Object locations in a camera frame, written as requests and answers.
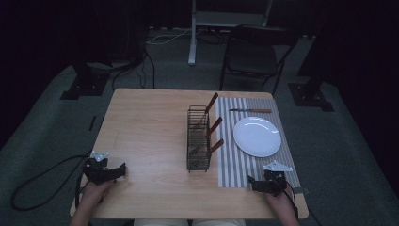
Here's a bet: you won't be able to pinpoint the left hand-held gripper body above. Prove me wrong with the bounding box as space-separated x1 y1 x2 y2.
82 150 118 186

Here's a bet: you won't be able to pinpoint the white metal stand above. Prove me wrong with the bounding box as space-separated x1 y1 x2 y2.
187 0 275 66

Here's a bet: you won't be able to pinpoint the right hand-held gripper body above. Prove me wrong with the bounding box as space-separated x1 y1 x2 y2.
259 160 294 198

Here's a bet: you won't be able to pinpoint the person's right hand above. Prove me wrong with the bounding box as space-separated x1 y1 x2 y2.
264 184 297 218

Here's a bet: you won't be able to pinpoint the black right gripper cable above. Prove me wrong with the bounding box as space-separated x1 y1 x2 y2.
276 179 324 226

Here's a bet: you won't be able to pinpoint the black folding chair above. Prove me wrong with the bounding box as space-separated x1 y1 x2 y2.
218 24 299 97

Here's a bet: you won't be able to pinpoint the wooden handled fork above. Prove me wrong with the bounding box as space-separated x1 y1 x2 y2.
191 92 219 130

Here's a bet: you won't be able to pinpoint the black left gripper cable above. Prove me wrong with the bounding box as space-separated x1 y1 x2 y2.
9 153 92 212

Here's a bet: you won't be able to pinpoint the black stand base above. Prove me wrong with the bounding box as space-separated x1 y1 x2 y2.
287 70 336 113
59 60 111 102

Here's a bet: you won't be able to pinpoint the black wire cutlery rack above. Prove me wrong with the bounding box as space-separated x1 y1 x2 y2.
186 105 212 173

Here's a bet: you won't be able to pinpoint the black floor cables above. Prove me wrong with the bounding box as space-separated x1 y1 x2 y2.
110 43 157 92

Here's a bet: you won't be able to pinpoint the white round plate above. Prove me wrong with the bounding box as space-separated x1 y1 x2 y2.
232 116 282 158

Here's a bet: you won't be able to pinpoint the person's left hand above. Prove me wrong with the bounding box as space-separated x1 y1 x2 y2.
80 180 115 206

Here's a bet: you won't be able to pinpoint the white floor cable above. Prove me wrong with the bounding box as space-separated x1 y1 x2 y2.
145 27 193 46

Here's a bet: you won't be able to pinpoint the wooden handled knife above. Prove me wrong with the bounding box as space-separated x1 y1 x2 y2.
228 107 273 114

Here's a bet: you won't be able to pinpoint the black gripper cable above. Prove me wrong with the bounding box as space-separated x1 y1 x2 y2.
276 179 324 226
9 153 92 212

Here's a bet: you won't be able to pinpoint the wooden handled spoon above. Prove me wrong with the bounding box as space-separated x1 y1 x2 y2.
189 116 224 155
191 138 225 169

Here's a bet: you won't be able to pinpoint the grey striped placemat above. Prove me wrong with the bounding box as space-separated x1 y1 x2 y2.
215 96 302 189

